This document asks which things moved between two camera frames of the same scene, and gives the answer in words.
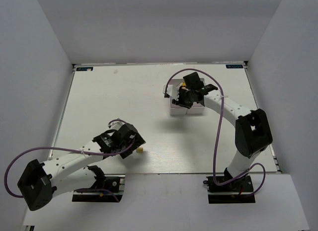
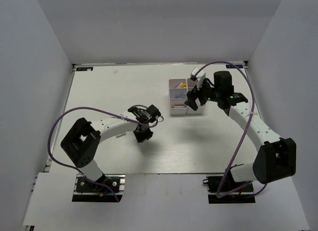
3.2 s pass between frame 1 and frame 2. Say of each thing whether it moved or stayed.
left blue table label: stayed
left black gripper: moved
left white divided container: stayed
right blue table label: stayed
